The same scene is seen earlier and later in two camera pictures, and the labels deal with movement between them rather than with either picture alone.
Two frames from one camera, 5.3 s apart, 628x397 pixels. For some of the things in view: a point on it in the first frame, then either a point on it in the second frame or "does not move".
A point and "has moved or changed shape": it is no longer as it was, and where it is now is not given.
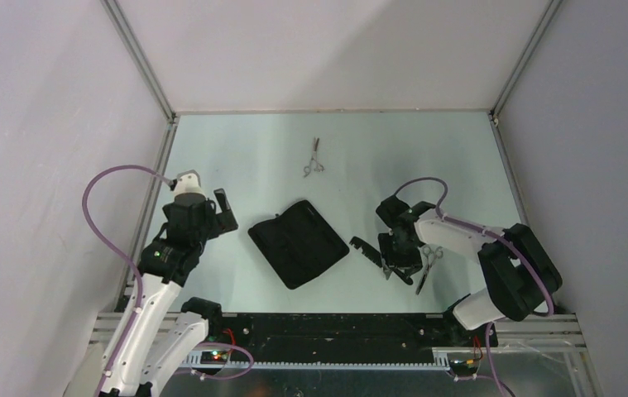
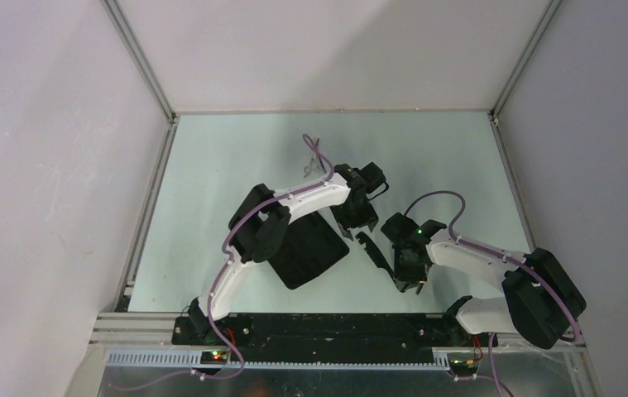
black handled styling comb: [374, 255] has moved or changed shape
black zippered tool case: [299, 244] does not move
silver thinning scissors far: [318, 166] does not move
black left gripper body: [209, 230] -> [349, 216]
